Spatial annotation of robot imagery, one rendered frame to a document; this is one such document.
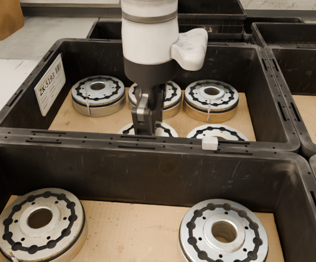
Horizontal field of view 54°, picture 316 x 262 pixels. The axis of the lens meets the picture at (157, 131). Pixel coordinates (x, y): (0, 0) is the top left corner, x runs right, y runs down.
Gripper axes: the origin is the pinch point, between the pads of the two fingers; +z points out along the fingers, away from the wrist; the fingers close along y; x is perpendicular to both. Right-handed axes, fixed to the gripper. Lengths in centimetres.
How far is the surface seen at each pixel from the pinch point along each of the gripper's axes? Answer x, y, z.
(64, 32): -139, -226, 85
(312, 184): 20.7, 14.0, -7.4
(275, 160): 17.2, 10.9, -7.2
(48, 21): -168, -250, 84
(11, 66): -56, -41, 15
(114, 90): -9.6, -9.6, -0.8
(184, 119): 4.4, -7.2, 2.5
